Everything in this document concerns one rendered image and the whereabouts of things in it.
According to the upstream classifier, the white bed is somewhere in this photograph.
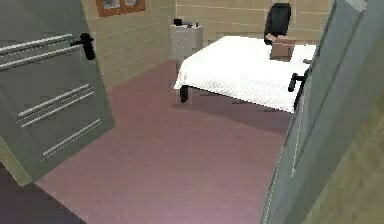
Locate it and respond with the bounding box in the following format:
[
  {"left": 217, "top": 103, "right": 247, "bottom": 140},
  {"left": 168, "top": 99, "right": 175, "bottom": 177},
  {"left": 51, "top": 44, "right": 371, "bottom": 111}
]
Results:
[{"left": 173, "top": 35, "right": 317, "bottom": 114}]

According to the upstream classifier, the white bedside cabinet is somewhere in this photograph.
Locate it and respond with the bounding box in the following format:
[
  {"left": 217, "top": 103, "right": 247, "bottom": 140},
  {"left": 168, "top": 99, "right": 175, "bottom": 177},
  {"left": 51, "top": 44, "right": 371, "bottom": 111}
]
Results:
[{"left": 169, "top": 23, "right": 204, "bottom": 62}]

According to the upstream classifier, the brown box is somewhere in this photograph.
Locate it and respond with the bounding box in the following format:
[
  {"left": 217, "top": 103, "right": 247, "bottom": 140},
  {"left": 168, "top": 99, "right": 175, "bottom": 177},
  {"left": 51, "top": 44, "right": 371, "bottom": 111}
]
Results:
[{"left": 269, "top": 35, "right": 296, "bottom": 62}]

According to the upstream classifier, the grey-green room door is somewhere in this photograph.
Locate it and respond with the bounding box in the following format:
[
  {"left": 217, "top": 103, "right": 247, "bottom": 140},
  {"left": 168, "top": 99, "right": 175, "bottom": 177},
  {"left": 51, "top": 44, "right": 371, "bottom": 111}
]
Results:
[
  {"left": 0, "top": 0, "right": 116, "bottom": 187},
  {"left": 259, "top": 0, "right": 384, "bottom": 224}
]

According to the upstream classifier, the black door handle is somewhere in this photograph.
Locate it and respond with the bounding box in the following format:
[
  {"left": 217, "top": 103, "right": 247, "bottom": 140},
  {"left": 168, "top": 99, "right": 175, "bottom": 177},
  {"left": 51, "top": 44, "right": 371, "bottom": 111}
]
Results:
[
  {"left": 287, "top": 67, "right": 311, "bottom": 111},
  {"left": 69, "top": 32, "right": 97, "bottom": 61}
]

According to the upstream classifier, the orange framed wall picture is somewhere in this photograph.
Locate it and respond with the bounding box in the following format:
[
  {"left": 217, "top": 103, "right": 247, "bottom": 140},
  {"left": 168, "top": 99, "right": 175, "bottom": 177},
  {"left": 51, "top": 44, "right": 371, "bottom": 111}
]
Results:
[{"left": 95, "top": 0, "right": 147, "bottom": 18}]

